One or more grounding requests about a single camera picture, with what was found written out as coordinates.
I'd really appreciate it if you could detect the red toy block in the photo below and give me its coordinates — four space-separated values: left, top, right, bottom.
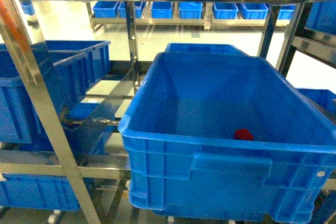
234 129 254 141

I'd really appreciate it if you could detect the blue target crate on shelf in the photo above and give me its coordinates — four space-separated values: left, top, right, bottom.
118 52 335 223

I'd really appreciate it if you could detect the left blue crate on shelf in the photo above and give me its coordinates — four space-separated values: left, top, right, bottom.
1 40 110 151

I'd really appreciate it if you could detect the stainless steel shelf rack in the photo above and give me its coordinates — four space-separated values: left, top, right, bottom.
0 0 336 224

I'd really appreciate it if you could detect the blue crate behind target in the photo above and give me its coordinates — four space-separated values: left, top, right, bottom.
165 43 248 56

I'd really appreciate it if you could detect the background cart with blue bins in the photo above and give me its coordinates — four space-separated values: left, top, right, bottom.
86 0 297 31

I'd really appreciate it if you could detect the lower left blue crate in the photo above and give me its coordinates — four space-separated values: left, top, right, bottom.
1 174 80 211

